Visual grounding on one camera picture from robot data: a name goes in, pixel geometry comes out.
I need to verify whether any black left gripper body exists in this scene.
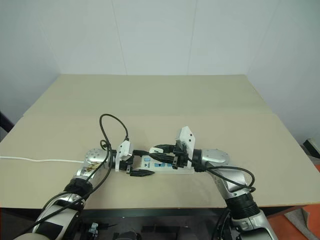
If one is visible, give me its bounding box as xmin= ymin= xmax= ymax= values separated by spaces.
xmin=119 ymin=149 xmax=139 ymax=174

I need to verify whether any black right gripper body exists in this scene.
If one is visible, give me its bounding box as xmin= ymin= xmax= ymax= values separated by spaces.
xmin=171 ymin=141 xmax=194 ymax=170

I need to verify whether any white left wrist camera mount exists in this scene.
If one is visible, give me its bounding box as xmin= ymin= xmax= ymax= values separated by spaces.
xmin=115 ymin=140 xmax=135 ymax=173

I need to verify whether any grey cloth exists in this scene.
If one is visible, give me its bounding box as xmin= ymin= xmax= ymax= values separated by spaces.
xmin=284 ymin=206 xmax=320 ymax=240

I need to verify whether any white power strip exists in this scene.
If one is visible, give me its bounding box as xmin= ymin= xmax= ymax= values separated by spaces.
xmin=136 ymin=153 xmax=196 ymax=175

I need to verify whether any white and black box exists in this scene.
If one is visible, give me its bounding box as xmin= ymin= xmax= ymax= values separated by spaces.
xmin=303 ymin=137 xmax=320 ymax=162

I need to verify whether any black table frame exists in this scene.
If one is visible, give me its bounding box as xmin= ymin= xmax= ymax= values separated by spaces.
xmin=0 ymin=198 xmax=311 ymax=219

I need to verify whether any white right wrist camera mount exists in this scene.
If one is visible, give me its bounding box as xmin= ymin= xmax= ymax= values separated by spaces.
xmin=174 ymin=125 xmax=198 ymax=171

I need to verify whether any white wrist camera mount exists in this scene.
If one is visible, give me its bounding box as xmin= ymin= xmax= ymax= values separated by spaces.
xmin=115 ymin=140 xmax=135 ymax=173
xmin=174 ymin=125 xmax=198 ymax=171

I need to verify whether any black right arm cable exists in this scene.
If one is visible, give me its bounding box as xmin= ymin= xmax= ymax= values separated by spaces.
xmin=193 ymin=159 xmax=256 ymax=194

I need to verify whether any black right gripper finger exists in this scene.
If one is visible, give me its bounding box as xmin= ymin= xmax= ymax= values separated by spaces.
xmin=151 ymin=142 xmax=177 ymax=151
xmin=148 ymin=152 xmax=177 ymax=163

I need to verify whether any white power strip cable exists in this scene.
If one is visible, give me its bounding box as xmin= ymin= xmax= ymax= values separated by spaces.
xmin=0 ymin=155 xmax=86 ymax=165

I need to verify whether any dark object beside table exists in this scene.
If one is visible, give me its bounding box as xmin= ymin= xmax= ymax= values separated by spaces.
xmin=0 ymin=110 xmax=13 ymax=138

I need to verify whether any small metal bracket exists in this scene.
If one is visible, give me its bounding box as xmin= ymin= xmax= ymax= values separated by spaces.
xmin=88 ymin=215 xmax=100 ymax=230

